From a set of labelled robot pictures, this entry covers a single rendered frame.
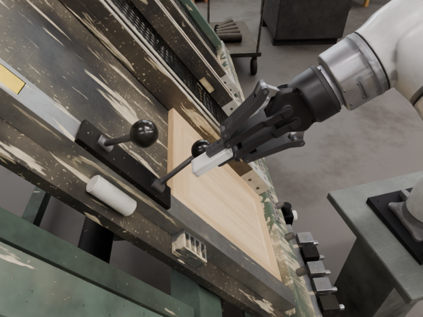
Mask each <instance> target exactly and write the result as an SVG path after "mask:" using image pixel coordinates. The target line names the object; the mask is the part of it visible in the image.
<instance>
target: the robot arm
mask: <svg viewBox="0 0 423 317"><path fill-rule="evenodd" d="M317 61H318V63H319V66H318V67H316V66H311V67H309V68H307V69H306V70H304V71H303V72H301V73H300V74H298V75H296V76H295V77H294V78H293V79H292V80H291V81H290V82H289V83H287V84H281V85H279V86H277V87H274V86H270V85H268V84H266V82H265V81H264V80H259V81H258V82H257V84H256V86H255V88H254V90H253V92H252V94H251V95H250V96H249V97H248V98H247V99H246V100H245V101H244V102H243V103H242V104H241V105H240V106H239V107H238V108H237V109H236V110H235V111H234V112H233V113H232V114H231V115H230V116H229V117H228V118H227V119H226V120H225V121H224V122H223V123H222V124H221V125H220V134H221V138H220V139H219V140H217V141H215V142H214V143H212V144H211V145H209V146H207V147H206V149H205V150H206V152H205V153H202V154H201V155H200V156H198V157H196V158H195V159H193V160H192V161H191V167H192V173H193V174H194V175H195V176H197V177H199V176H201V175H203V174H204V173H206V172H208V171H209V170H211V169H212V168H214V167H216V166H218V167H221V166H223V165H225V164H226V163H229V162H230V161H232V160H233V159H235V161H236V162H240V159H241V160H243V161H244V163H246V164H247V163H250V162H253V161H255V160H258V159H261V158H264V157H267V156H269V155H272V154H274V153H278V152H280V151H283V150H286V149H288V148H295V147H302V146H304V145H305V141H304V139H303V136H304V132H305V131H306V130H308V129H309V128H310V127H311V125H312V124H314V123H315V122H319V123H321V122H323V121H325V120H326V119H328V118H330V117H331V116H333V115H335V114H337V113H338V112H340V110H341V109H342V108H341V106H342V105H344V106H345V108H346V109H348V110H350V111H352V110H354V109H356V108H358V107H359V106H361V105H363V104H364V103H367V102H368V101H370V100H372V99H373V98H375V97H376V96H379V95H382V94H384V93H385V91H387V90H389V89H391V88H393V87H394V88H395V89H396V90H397V91H398V92H399V93H400V94H401V95H403V96H404V97H405V98H406V99H407V100H408V101H409V102H410V103H411V105H412V106H413V107H414V108H415V110H416V111H417V113H418V114H419V116H420V118H421V120H422V122H423V0H391V1H390V2H389V3H387V4H385V5H384V6H383V7H381V8H380V9H379V10H378V11H376V12H375V13H374V14H372V15H371V16H370V18H369V19H368V20H367V21H366V22H365V23H364V24H363V25H362V26H361V27H360V28H359V29H357V30H356V31H355V32H353V33H352V34H350V35H348V36H346V37H345V38H344V39H343V40H341V41H340V42H338V43H336V44H335V45H334V46H332V47H330V48H329V49H327V50H326V51H324V52H323V53H321V54H320V55H319V56H318V57H317ZM269 98H271V99H270V100H269ZM265 101H266V102H267V101H269V102H268V104H267V105H265V106H264V107H263V108H261V109H260V110H259V112H258V113H256V114H255V115H254V116H252V115H253V114H254V113H255V112H256V111H257V110H258V109H259V108H260V107H261V106H262V105H263V103H264V102H265ZM287 132H289V133H287ZM399 195H400V197H401V198H402V200H403V202H399V203H389V205H388V208H389V209H390V210H391V211H393V212H394V213H395V215H396V216H397V217H398V219H399V220H400V221H401V222H402V224H403V225H404V226H405V227H406V229H407V230H408V231H409V233H410V234H411V236H412V238H413V240H414V241H415V242H419V243H420V242H422V241H423V176H422V177H421V178H420V179H419V180H418V181H417V183H416V185H415V186H414V187H413V189H412V191H411V192H410V193H409V192H408V191H407V190H405V189H402V190H401V191H400V192H399Z"/></svg>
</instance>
